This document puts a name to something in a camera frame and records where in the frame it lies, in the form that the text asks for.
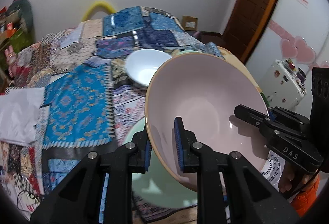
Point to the person's right hand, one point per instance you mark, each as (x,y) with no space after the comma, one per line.
(290,180)

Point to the white folded cloth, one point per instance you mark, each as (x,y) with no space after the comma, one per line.
(20,109)

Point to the orange sleeve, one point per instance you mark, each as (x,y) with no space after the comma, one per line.
(304,200)

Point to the white bowl black dots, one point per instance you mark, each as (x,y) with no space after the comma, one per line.
(141,65)

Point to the cardboard box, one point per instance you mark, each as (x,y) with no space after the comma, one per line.
(189,23)

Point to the grey plush toy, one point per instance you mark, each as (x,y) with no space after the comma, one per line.
(20,11)

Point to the mint green plate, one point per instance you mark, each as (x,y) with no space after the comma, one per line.
(158,188)

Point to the small mint green bowl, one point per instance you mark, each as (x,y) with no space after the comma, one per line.
(187,52)

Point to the pink bunny toy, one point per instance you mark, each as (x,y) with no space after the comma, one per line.
(11,60)

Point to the green patterned box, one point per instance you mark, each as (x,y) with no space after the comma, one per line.
(17,38)

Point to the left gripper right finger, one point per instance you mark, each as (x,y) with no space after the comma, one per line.
(187,160)

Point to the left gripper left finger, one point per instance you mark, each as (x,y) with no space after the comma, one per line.
(141,149)

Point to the yellow hoop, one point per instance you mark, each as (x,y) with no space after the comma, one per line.
(98,6)

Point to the brown wooden door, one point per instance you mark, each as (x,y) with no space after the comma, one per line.
(246,25)

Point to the large pink bowl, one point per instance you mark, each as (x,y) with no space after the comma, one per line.
(203,90)

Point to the patchwork patterned bedspread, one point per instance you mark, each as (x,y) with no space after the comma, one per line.
(90,103)

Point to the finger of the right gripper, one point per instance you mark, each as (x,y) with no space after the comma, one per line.
(253,117)

